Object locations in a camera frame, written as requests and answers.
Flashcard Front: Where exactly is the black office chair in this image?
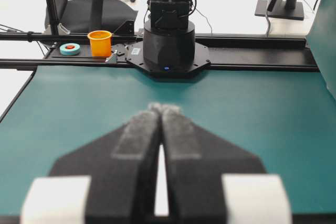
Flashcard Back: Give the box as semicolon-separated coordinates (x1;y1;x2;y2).
55;0;138;33

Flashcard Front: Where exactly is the teal tape roll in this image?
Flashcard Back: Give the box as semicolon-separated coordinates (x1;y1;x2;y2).
59;43;80;56

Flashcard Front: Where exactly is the black aluminium rail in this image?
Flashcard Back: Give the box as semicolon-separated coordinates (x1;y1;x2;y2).
1;33;319;74

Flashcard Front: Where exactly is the teal backdrop panel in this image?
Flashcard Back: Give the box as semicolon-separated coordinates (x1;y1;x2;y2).
307;0;335;97

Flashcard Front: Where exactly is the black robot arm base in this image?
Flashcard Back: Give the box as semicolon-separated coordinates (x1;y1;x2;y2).
125;0;210;77

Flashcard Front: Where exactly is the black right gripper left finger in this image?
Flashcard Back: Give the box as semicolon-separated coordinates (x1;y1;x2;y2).
21;111;160;223

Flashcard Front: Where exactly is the black monitor with stand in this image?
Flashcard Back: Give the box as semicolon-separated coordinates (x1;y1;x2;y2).
255;0;304;20

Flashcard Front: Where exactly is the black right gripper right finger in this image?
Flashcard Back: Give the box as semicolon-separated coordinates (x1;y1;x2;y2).
161;105;292;223

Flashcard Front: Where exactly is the orange plastic cup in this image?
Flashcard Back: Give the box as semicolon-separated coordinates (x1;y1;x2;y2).
87;30;112;58

